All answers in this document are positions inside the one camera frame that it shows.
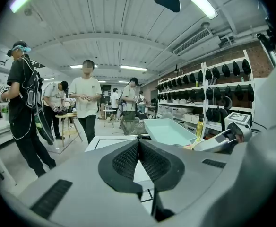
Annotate row of white storage boxes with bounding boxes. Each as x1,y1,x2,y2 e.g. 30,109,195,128
160,106,200,127

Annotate black mesh basket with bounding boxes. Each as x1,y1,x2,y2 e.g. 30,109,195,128
120,119,149,136

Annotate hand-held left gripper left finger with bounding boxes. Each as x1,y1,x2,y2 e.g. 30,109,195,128
97,140,143,200

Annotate round white side table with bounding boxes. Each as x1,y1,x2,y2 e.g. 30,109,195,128
102,108,117,128

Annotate white ceiling pipes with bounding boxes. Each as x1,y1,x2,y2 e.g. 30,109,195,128
213,24,271,48

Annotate white shelf rack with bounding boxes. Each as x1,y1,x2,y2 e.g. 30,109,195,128
203,50,257,132
157,62,207,132

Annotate small green plant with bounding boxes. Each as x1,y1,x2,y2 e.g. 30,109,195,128
0,106,9,121

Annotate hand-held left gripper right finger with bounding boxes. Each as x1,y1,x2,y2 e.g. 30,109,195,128
139,140,185,223

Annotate white shelf of black devices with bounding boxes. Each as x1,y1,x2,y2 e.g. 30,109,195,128
155,59,256,127

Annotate pale green tray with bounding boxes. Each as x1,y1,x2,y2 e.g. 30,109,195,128
143,118,198,148

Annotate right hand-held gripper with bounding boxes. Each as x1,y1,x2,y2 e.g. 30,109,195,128
193,112,253,153

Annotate round wooden side table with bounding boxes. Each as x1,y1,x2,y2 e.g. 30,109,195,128
55,112,84,148

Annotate white ceiling air vent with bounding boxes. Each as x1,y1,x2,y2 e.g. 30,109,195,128
172,27,215,56

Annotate yellow printed packet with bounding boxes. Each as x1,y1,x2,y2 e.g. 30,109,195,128
182,138,206,151

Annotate black white-trimmed backpack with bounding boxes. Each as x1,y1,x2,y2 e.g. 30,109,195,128
22,55,56,143

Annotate yellow oil bottle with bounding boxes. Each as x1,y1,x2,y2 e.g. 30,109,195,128
195,113,205,140

